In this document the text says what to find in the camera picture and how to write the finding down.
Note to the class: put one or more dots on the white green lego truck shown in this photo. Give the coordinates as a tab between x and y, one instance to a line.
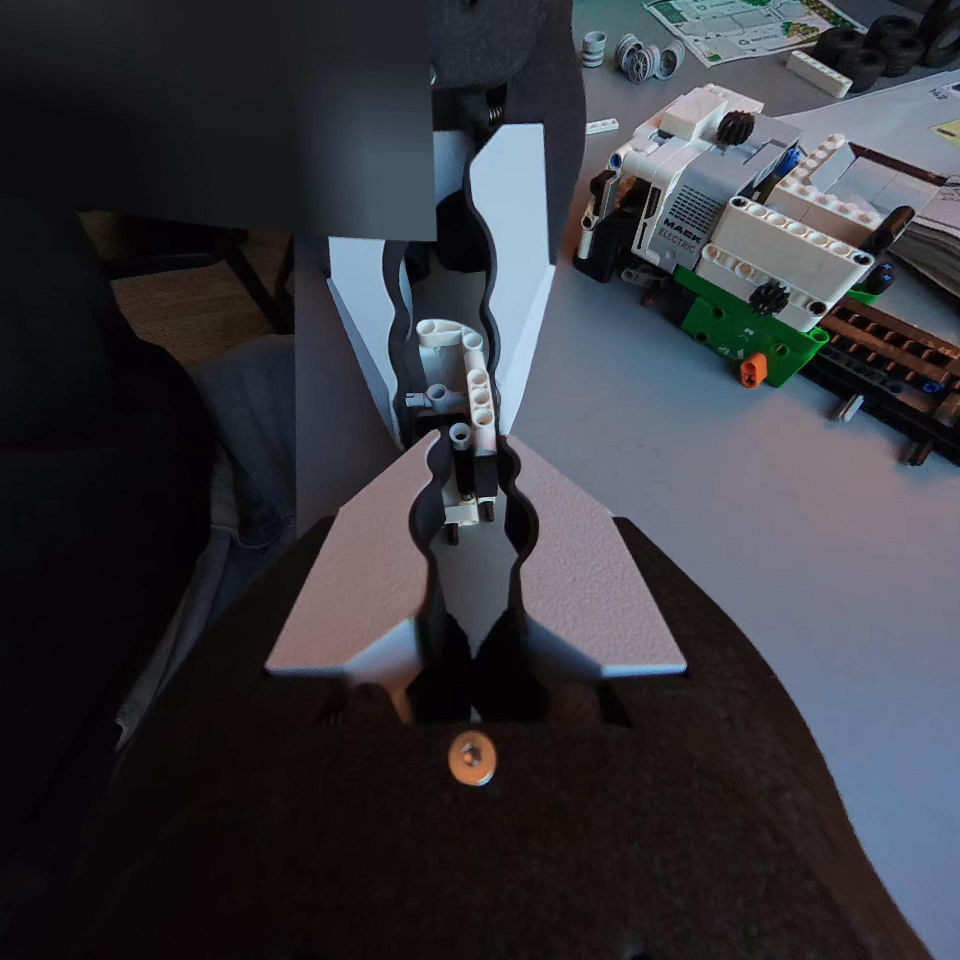
720	217

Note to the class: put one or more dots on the pile of black lego tyres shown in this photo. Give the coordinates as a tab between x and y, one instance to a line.
877	49

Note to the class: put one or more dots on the long black lego chassis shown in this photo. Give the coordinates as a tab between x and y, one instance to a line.
892	360

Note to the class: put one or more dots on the white lego beam subassembly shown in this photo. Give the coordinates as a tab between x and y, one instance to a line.
480	390

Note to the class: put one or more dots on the person's black jacket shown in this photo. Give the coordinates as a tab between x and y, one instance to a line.
75	465

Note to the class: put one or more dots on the small white lego plate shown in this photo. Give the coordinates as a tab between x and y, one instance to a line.
603	126

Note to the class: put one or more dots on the long white lego brick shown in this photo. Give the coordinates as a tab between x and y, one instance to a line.
819	73

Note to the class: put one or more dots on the printed paper sheet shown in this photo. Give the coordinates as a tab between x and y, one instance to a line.
735	26

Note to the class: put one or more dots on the open instruction book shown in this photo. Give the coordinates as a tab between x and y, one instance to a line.
892	120

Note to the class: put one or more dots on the person's grey trousers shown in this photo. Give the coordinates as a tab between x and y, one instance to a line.
247	465

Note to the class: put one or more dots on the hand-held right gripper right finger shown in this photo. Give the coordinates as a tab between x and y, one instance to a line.
592	592

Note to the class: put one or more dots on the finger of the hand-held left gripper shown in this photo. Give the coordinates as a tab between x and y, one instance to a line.
360	300
521	247

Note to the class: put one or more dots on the cluster of grey wheel hubs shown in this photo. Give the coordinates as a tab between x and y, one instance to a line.
645	58

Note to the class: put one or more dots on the small grey lego connector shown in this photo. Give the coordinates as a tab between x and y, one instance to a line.
433	395

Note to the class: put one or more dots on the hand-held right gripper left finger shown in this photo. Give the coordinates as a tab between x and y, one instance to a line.
360	592

